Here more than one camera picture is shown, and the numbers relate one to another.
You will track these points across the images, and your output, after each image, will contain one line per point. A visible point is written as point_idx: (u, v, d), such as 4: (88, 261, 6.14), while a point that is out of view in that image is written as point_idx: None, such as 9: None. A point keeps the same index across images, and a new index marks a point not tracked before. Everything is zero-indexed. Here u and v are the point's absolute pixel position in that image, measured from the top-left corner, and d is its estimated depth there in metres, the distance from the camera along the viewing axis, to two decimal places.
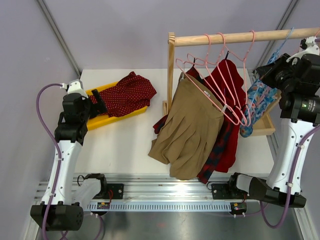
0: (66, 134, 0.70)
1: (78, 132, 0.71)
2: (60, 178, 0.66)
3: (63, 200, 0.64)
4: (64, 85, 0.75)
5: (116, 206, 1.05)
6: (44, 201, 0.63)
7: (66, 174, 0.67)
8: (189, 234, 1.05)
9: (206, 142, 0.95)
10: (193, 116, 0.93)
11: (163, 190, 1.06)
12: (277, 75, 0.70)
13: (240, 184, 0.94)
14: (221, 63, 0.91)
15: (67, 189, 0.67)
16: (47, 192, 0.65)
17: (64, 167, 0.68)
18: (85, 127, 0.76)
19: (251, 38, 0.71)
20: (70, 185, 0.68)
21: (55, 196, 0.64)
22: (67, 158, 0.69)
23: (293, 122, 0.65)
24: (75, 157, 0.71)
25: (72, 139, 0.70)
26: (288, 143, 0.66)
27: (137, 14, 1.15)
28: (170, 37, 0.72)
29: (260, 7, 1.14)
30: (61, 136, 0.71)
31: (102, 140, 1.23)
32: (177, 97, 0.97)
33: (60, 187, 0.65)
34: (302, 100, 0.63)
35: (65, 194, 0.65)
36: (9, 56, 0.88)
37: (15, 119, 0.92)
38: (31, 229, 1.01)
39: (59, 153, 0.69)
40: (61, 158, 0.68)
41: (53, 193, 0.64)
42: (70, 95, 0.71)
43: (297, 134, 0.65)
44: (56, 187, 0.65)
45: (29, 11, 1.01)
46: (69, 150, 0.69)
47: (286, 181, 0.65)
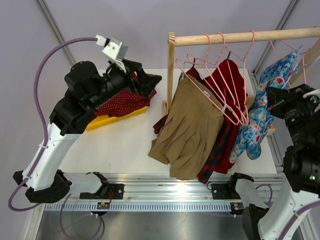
0: (62, 115, 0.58)
1: (74, 119, 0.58)
2: (38, 165, 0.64)
3: (35, 187, 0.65)
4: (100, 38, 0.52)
5: (116, 206, 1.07)
6: (24, 175, 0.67)
7: (44, 166, 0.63)
8: (189, 234, 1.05)
9: (206, 142, 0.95)
10: (193, 115, 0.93)
11: (164, 190, 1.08)
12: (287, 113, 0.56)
13: (239, 189, 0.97)
14: (223, 64, 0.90)
15: (42, 179, 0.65)
16: (28, 170, 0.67)
17: (44, 158, 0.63)
18: (90, 115, 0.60)
19: (251, 38, 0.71)
20: (49, 175, 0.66)
21: (30, 179, 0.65)
22: (50, 148, 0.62)
23: (294, 190, 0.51)
24: (62, 147, 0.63)
25: (61, 131, 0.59)
26: (285, 209, 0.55)
27: (136, 14, 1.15)
28: (169, 37, 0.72)
29: (260, 7, 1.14)
30: (54, 119, 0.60)
31: (102, 140, 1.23)
32: (177, 97, 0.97)
33: (36, 174, 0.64)
34: (312, 165, 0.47)
35: (38, 183, 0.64)
36: (8, 56, 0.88)
37: (16, 118, 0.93)
38: (31, 229, 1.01)
39: (46, 139, 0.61)
40: (45, 146, 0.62)
41: (30, 176, 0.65)
42: (83, 67, 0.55)
43: (297, 203, 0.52)
44: (33, 172, 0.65)
45: (29, 11, 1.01)
46: (54, 141, 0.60)
47: (276, 237, 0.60)
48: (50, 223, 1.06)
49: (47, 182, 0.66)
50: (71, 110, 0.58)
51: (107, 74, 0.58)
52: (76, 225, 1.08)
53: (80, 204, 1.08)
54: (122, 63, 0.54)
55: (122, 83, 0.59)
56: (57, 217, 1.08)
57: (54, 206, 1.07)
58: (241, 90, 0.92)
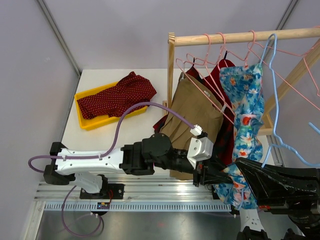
0: (132, 157, 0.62)
1: (133, 169, 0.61)
2: (80, 160, 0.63)
3: (58, 167, 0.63)
4: (197, 130, 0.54)
5: (116, 206, 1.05)
6: (61, 151, 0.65)
7: (83, 166, 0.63)
8: (189, 234, 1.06)
9: None
10: (193, 115, 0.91)
11: (164, 190, 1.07)
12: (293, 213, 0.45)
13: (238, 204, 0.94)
14: (220, 63, 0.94)
15: (71, 171, 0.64)
16: (68, 152, 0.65)
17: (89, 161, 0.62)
18: (142, 172, 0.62)
19: (251, 38, 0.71)
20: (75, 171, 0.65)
21: (63, 160, 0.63)
22: (101, 164, 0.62)
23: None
24: (106, 170, 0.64)
25: (121, 164, 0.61)
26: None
27: (136, 14, 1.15)
28: (170, 37, 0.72)
29: (260, 7, 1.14)
30: (126, 149, 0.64)
31: (104, 139, 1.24)
32: (178, 96, 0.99)
33: (71, 163, 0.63)
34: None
35: (63, 169, 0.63)
36: (9, 56, 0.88)
37: (16, 119, 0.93)
38: (31, 229, 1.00)
39: (105, 154, 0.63)
40: (100, 157, 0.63)
41: (64, 158, 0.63)
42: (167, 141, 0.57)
43: None
44: (70, 160, 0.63)
45: (29, 11, 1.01)
46: (111, 163, 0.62)
47: None
48: (51, 223, 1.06)
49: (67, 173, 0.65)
50: (138, 163, 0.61)
51: (182, 155, 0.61)
52: (76, 224, 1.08)
53: (80, 204, 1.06)
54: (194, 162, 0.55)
55: (189, 169, 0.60)
56: (57, 216, 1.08)
57: (54, 206, 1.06)
58: None
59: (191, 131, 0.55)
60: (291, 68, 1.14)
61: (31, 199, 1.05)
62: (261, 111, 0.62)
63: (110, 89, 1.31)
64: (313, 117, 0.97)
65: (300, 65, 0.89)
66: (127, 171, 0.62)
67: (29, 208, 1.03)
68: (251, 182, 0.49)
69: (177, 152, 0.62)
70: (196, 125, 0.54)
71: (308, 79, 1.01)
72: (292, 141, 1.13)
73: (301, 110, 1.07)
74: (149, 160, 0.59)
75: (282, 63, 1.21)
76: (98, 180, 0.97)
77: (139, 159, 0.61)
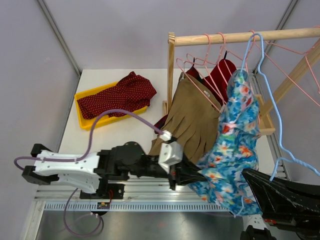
0: (106, 162, 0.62)
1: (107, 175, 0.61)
2: (57, 162, 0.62)
3: (36, 168, 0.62)
4: (165, 136, 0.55)
5: (116, 206, 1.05)
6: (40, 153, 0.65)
7: (60, 168, 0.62)
8: (189, 234, 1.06)
9: (206, 141, 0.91)
10: (193, 115, 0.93)
11: (164, 190, 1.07)
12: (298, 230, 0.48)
13: None
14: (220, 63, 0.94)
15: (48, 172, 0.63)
16: (47, 154, 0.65)
17: (67, 163, 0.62)
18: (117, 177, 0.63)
19: (251, 38, 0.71)
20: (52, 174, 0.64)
21: (41, 161, 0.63)
22: (77, 167, 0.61)
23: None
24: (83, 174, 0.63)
25: (96, 169, 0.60)
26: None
27: (136, 14, 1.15)
28: (170, 37, 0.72)
29: (260, 7, 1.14)
30: (101, 153, 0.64)
31: (103, 139, 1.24)
32: (177, 97, 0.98)
33: (48, 165, 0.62)
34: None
35: (41, 171, 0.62)
36: (9, 56, 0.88)
37: (16, 119, 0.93)
38: (31, 229, 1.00)
39: (81, 158, 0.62)
40: (76, 160, 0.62)
41: (43, 160, 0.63)
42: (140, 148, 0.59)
43: None
44: (47, 162, 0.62)
45: (29, 11, 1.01)
46: (86, 167, 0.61)
47: None
48: (50, 223, 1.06)
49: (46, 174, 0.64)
50: (111, 169, 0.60)
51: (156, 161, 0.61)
52: (76, 224, 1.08)
53: (80, 203, 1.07)
54: (167, 168, 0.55)
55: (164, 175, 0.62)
56: (57, 216, 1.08)
57: (54, 206, 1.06)
58: None
59: (161, 137, 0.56)
60: (291, 67, 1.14)
61: (32, 199, 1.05)
62: (248, 120, 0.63)
63: (109, 89, 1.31)
64: (313, 116, 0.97)
65: (301, 64, 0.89)
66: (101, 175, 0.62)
67: (29, 208, 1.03)
68: (259, 195, 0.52)
69: (150, 158, 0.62)
70: (164, 132, 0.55)
71: (308, 79, 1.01)
72: (292, 141, 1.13)
73: (301, 110, 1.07)
74: (123, 168, 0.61)
75: (282, 63, 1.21)
76: (94, 180, 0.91)
77: (113, 165, 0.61)
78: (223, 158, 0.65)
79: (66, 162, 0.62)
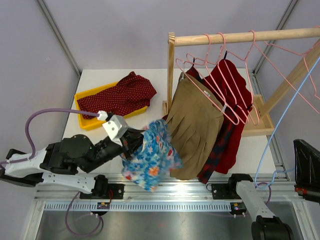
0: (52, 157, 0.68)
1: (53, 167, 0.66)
2: (19, 163, 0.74)
3: (7, 171, 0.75)
4: (100, 115, 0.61)
5: (116, 207, 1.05)
6: (12, 156, 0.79)
7: (20, 167, 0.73)
8: (189, 234, 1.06)
9: (206, 142, 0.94)
10: (193, 115, 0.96)
11: (164, 190, 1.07)
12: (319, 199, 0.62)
13: (240, 191, 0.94)
14: (220, 63, 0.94)
15: (15, 172, 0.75)
16: (14, 157, 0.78)
17: (23, 162, 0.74)
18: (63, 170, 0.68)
19: (251, 39, 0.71)
20: (20, 173, 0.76)
21: (9, 164, 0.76)
22: (30, 164, 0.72)
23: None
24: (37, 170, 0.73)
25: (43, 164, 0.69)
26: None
27: (136, 14, 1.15)
28: (170, 37, 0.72)
29: (259, 8, 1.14)
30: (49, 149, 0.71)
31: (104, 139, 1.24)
32: (177, 98, 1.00)
33: (12, 167, 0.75)
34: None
35: (9, 172, 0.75)
36: (9, 56, 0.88)
37: (15, 118, 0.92)
38: (31, 229, 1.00)
39: (31, 156, 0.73)
40: (29, 159, 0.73)
41: (10, 162, 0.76)
42: (77, 141, 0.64)
43: None
44: (14, 164, 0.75)
45: (30, 11, 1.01)
46: (35, 163, 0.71)
47: None
48: (50, 223, 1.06)
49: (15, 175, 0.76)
50: (58, 163, 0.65)
51: (105, 144, 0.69)
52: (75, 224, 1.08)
53: (80, 203, 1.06)
54: (119, 140, 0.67)
55: (118, 149, 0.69)
56: (57, 216, 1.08)
57: (54, 206, 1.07)
58: (242, 89, 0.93)
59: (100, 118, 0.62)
60: (291, 68, 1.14)
61: (31, 199, 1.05)
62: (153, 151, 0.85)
63: (109, 89, 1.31)
64: (314, 117, 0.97)
65: (300, 65, 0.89)
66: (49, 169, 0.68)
67: (29, 208, 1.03)
68: (300, 165, 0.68)
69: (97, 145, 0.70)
70: (100, 112, 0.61)
71: (308, 79, 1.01)
72: (292, 141, 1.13)
73: (301, 110, 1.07)
74: (69, 161, 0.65)
75: (282, 63, 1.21)
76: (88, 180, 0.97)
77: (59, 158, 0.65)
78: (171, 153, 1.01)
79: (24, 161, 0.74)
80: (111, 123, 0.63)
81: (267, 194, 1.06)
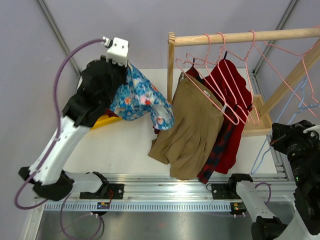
0: (75, 110, 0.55)
1: (87, 114, 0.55)
2: (50, 159, 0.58)
3: (43, 180, 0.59)
4: (105, 42, 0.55)
5: (116, 206, 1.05)
6: (30, 170, 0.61)
7: (55, 158, 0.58)
8: (189, 234, 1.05)
9: (206, 141, 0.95)
10: (193, 116, 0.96)
11: (164, 190, 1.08)
12: (289, 148, 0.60)
13: (240, 191, 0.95)
14: (220, 63, 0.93)
15: (52, 172, 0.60)
16: (36, 164, 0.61)
17: (55, 147, 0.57)
18: (97, 113, 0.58)
19: (251, 39, 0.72)
20: (58, 167, 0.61)
21: (39, 172, 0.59)
22: (64, 141, 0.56)
23: (311, 232, 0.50)
24: (75, 140, 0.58)
25: (77, 123, 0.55)
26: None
27: (136, 14, 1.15)
28: (169, 37, 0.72)
29: (259, 8, 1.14)
30: (67, 112, 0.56)
31: (104, 139, 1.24)
32: (177, 97, 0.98)
33: (45, 167, 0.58)
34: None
35: (48, 175, 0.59)
36: (9, 57, 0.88)
37: (15, 118, 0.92)
38: (31, 229, 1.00)
39: (57, 134, 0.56)
40: (57, 139, 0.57)
41: (38, 169, 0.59)
42: (96, 65, 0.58)
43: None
44: (42, 165, 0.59)
45: (29, 11, 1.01)
46: (68, 133, 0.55)
47: None
48: (50, 223, 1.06)
49: (51, 179, 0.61)
50: (85, 106, 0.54)
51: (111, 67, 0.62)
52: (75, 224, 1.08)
53: (80, 203, 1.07)
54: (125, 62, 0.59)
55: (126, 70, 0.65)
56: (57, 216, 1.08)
57: (53, 206, 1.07)
58: (242, 89, 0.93)
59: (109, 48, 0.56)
60: (291, 67, 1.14)
61: (31, 199, 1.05)
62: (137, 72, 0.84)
63: None
64: (314, 116, 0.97)
65: (300, 65, 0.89)
66: (84, 122, 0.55)
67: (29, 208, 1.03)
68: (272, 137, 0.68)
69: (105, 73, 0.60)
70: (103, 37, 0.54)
71: (308, 79, 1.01)
72: None
73: (301, 110, 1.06)
74: (96, 93, 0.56)
75: (282, 63, 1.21)
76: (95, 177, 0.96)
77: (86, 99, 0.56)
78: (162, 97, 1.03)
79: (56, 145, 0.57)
80: (118, 43, 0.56)
81: (267, 194, 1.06)
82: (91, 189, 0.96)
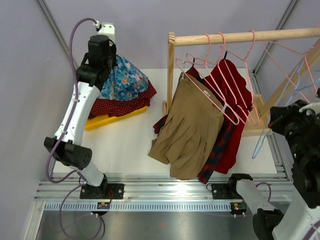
0: (86, 77, 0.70)
1: (98, 76, 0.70)
2: (74, 118, 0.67)
3: (73, 139, 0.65)
4: (96, 24, 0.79)
5: (116, 206, 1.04)
6: (57, 136, 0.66)
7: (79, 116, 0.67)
8: (189, 234, 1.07)
9: (206, 141, 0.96)
10: (193, 116, 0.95)
11: (164, 189, 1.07)
12: (287, 128, 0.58)
13: (240, 191, 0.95)
14: (220, 63, 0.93)
15: (78, 131, 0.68)
16: (60, 128, 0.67)
17: (77, 107, 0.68)
18: (104, 76, 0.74)
19: (251, 39, 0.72)
20: (81, 128, 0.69)
21: (66, 134, 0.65)
22: (83, 101, 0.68)
23: (309, 206, 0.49)
24: (91, 101, 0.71)
25: (90, 84, 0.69)
26: (300, 223, 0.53)
27: (136, 14, 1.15)
28: (169, 37, 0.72)
29: (259, 7, 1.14)
30: (80, 78, 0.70)
31: (104, 139, 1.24)
32: (177, 97, 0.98)
33: (72, 126, 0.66)
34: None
35: (76, 134, 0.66)
36: (9, 57, 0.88)
37: (15, 118, 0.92)
38: (31, 229, 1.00)
39: (76, 95, 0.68)
40: (77, 100, 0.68)
41: (65, 130, 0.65)
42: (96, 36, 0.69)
43: (314, 217, 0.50)
44: (68, 126, 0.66)
45: (29, 10, 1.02)
46: (85, 93, 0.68)
47: None
48: (50, 223, 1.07)
49: (77, 140, 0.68)
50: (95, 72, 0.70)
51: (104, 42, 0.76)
52: (75, 224, 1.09)
53: (80, 203, 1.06)
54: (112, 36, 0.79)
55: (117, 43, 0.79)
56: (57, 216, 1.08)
57: (54, 206, 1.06)
58: (242, 89, 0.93)
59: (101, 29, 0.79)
60: (291, 67, 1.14)
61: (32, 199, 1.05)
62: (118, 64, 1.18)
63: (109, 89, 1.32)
64: None
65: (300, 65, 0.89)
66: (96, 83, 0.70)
67: (29, 208, 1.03)
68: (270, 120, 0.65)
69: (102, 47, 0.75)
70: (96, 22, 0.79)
71: (308, 78, 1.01)
72: None
73: None
74: (101, 60, 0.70)
75: (282, 63, 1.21)
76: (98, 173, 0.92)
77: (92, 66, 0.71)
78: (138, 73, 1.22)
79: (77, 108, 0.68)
80: (106, 26, 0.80)
81: (267, 194, 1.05)
82: (95, 182, 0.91)
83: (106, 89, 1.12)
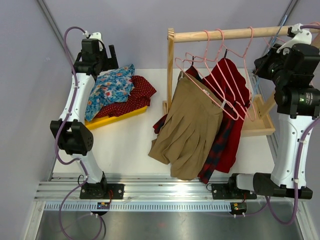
0: (81, 68, 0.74)
1: (93, 68, 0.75)
2: (77, 101, 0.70)
3: (78, 119, 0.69)
4: (85, 33, 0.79)
5: (116, 206, 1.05)
6: (62, 118, 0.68)
7: (80, 98, 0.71)
8: (189, 234, 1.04)
9: (205, 140, 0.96)
10: (193, 115, 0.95)
11: (164, 190, 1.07)
12: (269, 68, 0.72)
13: (241, 184, 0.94)
14: (220, 62, 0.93)
15: (81, 113, 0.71)
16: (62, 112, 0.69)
17: (78, 92, 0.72)
18: (97, 70, 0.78)
19: (249, 35, 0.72)
20: (83, 111, 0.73)
21: (71, 115, 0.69)
22: (82, 87, 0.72)
23: (291, 117, 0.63)
24: (89, 87, 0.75)
25: (87, 72, 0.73)
26: (290, 140, 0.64)
27: (136, 14, 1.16)
28: (169, 33, 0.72)
29: (258, 6, 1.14)
30: (77, 70, 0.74)
31: (104, 139, 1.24)
32: (177, 97, 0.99)
33: (75, 109, 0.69)
34: (300, 93, 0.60)
35: (80, 114, 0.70)
36: (9, 56, 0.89)
37: (15, 117, 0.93)
38: (31, 229, 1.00)
39: (75, 81, 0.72)
40: (77, 87, 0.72)
41: (69, 111, 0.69)
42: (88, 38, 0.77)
43: (298, 129, 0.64)
44: (72, 109, 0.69)
45: (29, 10, 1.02)
46: (84, 81, 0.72)
47: (292, 177, 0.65)
48: (50, 223, 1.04)
49: (81, 121, 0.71)
50: (87, 65, 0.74)
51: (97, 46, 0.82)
52: (76, 224, 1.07)
53: (80, 203, 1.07)
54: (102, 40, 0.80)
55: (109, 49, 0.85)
56: None
57: (54, 206, 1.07)
58: (242, 88, 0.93)
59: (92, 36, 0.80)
60: None
61: (32, 199, 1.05)
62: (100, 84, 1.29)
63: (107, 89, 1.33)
64: None
65: None
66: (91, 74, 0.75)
67: (29, 208, 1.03)
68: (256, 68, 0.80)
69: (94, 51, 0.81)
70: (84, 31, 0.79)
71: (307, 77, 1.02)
72: None
73: None
74: (93, 55, 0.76)
75: None
76: (98, 168, 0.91)
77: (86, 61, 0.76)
78: (121, 75, 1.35)
79: (78, 93, 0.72)
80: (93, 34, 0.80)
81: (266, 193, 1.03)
82: (95, 177, 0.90)
83: (90, 113, 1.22)
